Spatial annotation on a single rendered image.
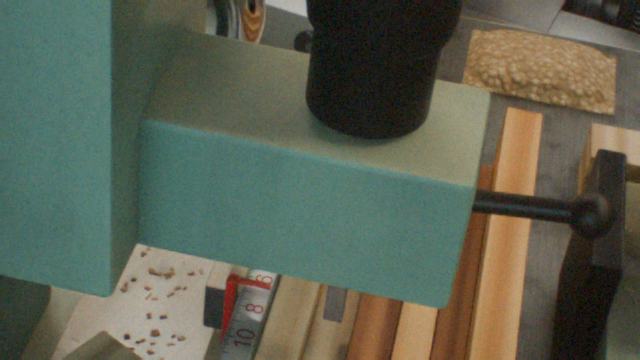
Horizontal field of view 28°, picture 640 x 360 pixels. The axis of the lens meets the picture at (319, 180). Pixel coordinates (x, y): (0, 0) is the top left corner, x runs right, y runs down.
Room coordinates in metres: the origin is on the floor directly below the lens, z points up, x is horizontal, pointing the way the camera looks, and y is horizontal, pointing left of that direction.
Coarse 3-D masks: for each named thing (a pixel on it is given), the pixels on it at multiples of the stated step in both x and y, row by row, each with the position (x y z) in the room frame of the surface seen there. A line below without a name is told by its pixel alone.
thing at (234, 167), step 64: (192, 64) 0.45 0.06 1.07; (256, 64) 0.45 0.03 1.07; (192, 128) 0.41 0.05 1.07; (256, 128) 0.41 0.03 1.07; (320, 128) 0.42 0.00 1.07; (448, 128) 0.43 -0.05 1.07; (192, 192) 0.40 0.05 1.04; (256, 192) 0.40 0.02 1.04; (320, 192) 0.40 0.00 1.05; (384, 192) 0.40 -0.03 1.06; (448, 192) 0.39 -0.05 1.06; (256, 256) 0.40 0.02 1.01; (320, 256) 0.40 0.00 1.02; (384, 256) 0.40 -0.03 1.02; (448, 256) 0.39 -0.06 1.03
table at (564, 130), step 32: (448, 64) 0.73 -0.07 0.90; (512, 96) 0.70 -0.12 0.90; (544, 128) 0.67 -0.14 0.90; (576, 128) 0.68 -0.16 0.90; (544, 160) 0.64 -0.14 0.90; (576, 160) 0.64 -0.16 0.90; (544, 192) 0.61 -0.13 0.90; (576, 192) 0.61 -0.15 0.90; (544, 224) 0.58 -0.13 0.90; (544, 256) 0.55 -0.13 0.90; (544, 288) 0.52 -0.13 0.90; (544, 320) 0.50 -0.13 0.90; (544, 352) 0.48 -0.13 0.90
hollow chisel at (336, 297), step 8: (328, 288) 0.43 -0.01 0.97; (336, 288) 0.43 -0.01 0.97; (344, 288) 0.43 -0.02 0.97; (328, 296) 0.43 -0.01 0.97; (336, 296) 0.43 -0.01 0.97; (344, 296) 0.43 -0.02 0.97; (328, 304) 0.43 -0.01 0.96; (336, 304) 0.43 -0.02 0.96; (344, 304) 0.43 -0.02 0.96; (328, 312) 0.43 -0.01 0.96; (336, 312) 0.43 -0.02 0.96; (336, 320) 0.43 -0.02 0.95
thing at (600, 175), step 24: (600, 168) 0.51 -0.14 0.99; (624, 168) 0.52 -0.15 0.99; (600, 192) 0.49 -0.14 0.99; (624, 192) 0.50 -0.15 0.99; (624, 216) 0.48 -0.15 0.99; (576, 240) 0.51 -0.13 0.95; (600, 240) 0.46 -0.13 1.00; (624, 240) 0.46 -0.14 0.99; (576, 264) 0.48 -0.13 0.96; (600, 264) 0.44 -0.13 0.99; (624, 264) 0.48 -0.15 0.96; (576, 288) 0.46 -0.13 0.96; (600, 288) 0.44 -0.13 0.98; (576, 312) 0.44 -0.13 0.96; (600, 312) 0.44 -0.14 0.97; (576, 336) 0.44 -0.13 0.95; (600, 336) 0.44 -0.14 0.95
